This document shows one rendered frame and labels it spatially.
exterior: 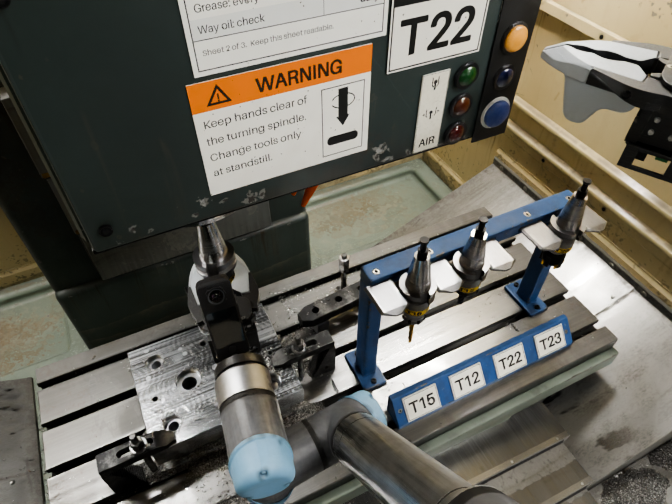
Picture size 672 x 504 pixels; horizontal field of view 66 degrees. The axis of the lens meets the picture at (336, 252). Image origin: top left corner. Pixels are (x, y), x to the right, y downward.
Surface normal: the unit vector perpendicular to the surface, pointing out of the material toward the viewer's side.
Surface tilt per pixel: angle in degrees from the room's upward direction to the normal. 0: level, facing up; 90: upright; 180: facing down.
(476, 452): 7
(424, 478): 43
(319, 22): 90
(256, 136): 90
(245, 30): 90
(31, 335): 0
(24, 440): 23
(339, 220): 0
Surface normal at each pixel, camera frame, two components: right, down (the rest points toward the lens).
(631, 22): -0.90, 0.32
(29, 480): 0.35, -0.76
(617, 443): -0.36, -0.50
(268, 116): 0.44, 0.66
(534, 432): 0.12, -0.71
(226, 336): 0.30, 0.27
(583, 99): -0.60, 0.58
